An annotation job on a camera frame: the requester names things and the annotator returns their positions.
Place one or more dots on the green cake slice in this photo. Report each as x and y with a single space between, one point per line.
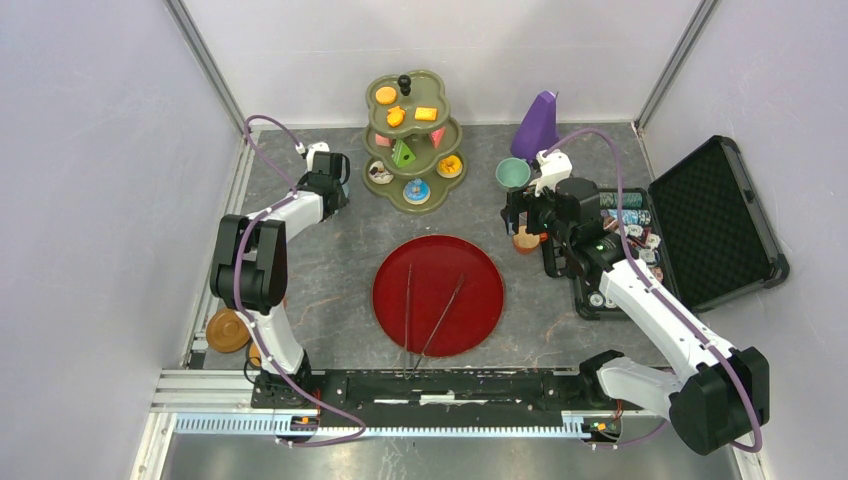
402 154

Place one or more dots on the round red tray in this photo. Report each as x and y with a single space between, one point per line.
438 260

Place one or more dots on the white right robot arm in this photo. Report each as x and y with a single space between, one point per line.
714 394

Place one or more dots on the orange round coaster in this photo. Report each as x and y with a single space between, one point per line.
253 356

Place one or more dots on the purple cone-shaped container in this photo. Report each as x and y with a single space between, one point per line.
538 129

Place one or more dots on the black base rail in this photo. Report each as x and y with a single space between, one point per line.
434 398

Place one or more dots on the mint green cup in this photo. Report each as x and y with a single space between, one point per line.
512 173

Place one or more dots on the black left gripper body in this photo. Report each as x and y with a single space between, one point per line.
342 199

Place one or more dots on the brown round coaster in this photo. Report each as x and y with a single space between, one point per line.
226 332

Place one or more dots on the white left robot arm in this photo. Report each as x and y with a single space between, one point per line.
249 267

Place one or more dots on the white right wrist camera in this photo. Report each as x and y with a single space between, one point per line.
554 166

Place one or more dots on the blue frosted donut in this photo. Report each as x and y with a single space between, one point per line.
416 192

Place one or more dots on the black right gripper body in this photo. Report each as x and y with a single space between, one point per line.
541 216

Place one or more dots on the round orange cookie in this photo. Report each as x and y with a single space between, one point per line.
386 95

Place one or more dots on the pink strawberry cake slice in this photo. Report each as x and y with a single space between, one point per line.
436 137

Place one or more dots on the chocolate white tart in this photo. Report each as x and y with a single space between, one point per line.
378 174

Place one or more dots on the square orange cracker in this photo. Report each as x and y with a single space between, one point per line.
426 114

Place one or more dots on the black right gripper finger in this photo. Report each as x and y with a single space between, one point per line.
518 200
510 216

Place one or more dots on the black poker chip case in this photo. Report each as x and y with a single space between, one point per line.
699 227

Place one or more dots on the orange fish-shaped cookie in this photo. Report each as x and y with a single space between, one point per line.
395 116

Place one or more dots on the green three-tier stand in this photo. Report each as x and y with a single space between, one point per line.
416 88

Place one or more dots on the small orange cup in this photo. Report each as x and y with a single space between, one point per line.
525 242

